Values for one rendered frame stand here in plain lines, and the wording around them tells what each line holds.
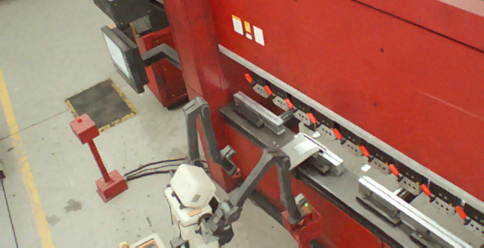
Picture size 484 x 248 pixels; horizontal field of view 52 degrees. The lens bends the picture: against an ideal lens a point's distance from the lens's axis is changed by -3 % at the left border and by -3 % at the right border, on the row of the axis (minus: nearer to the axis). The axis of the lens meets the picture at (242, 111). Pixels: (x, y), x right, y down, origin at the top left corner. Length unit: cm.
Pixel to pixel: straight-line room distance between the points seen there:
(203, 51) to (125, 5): 63
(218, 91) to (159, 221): 126
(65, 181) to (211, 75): 204
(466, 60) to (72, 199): 373
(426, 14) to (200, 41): 182
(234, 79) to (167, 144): 144
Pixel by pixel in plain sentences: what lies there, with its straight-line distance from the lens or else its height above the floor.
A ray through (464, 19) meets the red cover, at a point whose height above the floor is 226.
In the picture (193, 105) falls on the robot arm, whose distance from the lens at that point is 273.
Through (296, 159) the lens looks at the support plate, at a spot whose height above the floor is 100.
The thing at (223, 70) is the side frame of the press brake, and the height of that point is 117.
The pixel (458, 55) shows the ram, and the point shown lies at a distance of 211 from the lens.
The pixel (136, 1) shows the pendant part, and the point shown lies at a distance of 334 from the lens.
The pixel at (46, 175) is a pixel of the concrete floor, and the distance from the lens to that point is 526.
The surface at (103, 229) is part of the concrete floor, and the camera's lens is 452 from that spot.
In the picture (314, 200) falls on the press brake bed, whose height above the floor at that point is 66.
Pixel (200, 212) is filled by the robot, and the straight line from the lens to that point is 270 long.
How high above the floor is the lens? 325
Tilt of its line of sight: 39 degrees down
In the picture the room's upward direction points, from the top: 11 degrees counter-clockwise
